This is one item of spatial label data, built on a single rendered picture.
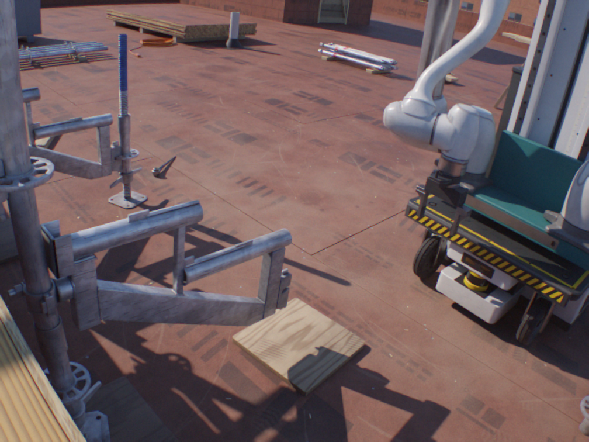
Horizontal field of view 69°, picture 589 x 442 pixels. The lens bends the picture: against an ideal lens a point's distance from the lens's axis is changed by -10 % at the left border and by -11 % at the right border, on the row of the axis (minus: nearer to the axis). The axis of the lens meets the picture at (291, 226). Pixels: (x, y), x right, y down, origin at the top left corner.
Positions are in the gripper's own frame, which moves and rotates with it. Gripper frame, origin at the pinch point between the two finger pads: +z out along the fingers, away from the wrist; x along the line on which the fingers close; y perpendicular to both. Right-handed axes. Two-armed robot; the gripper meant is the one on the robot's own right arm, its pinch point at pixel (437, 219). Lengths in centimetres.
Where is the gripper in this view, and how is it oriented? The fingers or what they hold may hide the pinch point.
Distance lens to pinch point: 158.7
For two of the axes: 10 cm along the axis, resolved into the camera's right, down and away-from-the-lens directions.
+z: -1.1, 8.6, 5.0
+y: 7.6, -2.5, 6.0
